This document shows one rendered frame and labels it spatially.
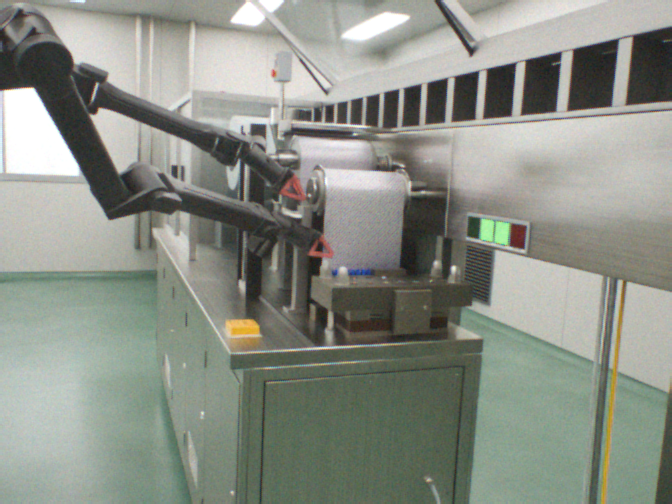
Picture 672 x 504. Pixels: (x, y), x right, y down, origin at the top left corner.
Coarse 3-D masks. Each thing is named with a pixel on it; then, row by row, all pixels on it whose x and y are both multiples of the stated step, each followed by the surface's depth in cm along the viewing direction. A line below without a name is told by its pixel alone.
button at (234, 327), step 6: (228, 324) 151; (234, 324) 150; (240, 324) 150; (246, 324) 151; (252, 324) 151; (228, 330) 150; (234, 330) 148; (240, 330) 148; (246, 330) 149; (252, 330) 149; (258, 330) 150
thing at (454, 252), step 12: (444, 240) 200; (456, 240) 196; (444, 252) 200; (456, 252) 197; (444, 264) 200; (456, 264) 198; (456, 312) 200; (456, 324) 201; (660, 468) 122; (660, 480) 122; (660, 492) 122
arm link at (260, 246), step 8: (264, 208) 158; (272, 216) 158; (264, 232) 152; (272, 232) 154; (248, 240) 161; (256, 240) 160; (264, 240) 158; (272, 240) 161; (256, 248) 160; (264, 248) 161; (272, 248) 163; (264, 256) 163
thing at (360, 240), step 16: (336, 224) 167; (352, 224) 168; (368, 224) 170; (384, 224) 172; (400, 224) 174; (336, 240) 168; (352, 240) 169; (368, 240) 171; (384, 240) 173; (400, 240) 174; (336, 256) 168; (352, 256) 170; (368, 256) 172; (384, 256) 173
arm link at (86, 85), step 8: (72, 72) 153; (80, 80) 148; (88, 80) 149; (0, 88) 135; (8, 88) 137; (16, 88) 139; (24, 88) 141; (80, 88) 149; (88, 88) 150; (88, 96) 152; (88, 104) 153
